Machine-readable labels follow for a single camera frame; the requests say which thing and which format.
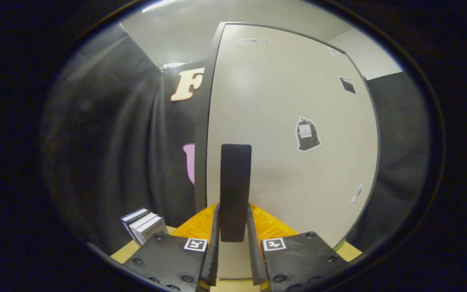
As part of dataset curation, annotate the dark blue book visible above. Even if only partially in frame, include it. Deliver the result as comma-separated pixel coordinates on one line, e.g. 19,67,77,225
120,208,152,240

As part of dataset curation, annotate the white shoe cabinet door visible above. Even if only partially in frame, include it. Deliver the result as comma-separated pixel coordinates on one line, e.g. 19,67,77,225
206,23,381,280

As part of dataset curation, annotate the grey book with figure cover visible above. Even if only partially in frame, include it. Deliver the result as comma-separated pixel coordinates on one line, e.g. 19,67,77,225
135,216,169,246

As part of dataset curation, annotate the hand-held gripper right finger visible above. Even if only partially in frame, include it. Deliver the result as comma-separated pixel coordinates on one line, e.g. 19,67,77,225
246,203,349,292

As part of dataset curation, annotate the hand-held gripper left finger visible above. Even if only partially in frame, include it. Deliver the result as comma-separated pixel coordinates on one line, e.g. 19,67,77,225
122,203,221,292

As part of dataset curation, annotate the black door handle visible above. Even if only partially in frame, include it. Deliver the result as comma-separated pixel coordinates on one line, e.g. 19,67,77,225
220,144,253,243

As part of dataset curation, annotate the white spine book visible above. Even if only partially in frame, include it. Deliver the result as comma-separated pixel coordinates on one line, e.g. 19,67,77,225
129,212,159,243

